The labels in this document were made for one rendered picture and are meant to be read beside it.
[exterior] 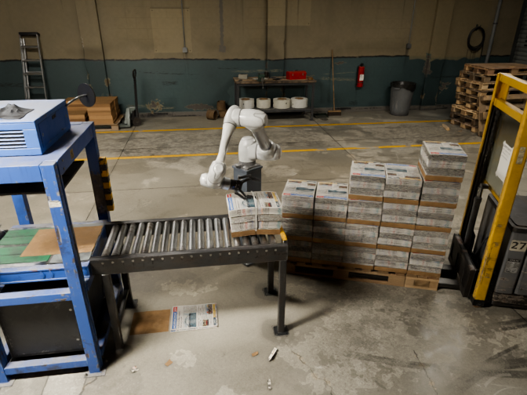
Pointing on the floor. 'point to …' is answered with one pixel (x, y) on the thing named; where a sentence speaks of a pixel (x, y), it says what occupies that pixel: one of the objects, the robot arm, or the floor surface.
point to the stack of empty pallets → (487, 74)
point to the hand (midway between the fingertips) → (256, 188)
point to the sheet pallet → (96, 112)
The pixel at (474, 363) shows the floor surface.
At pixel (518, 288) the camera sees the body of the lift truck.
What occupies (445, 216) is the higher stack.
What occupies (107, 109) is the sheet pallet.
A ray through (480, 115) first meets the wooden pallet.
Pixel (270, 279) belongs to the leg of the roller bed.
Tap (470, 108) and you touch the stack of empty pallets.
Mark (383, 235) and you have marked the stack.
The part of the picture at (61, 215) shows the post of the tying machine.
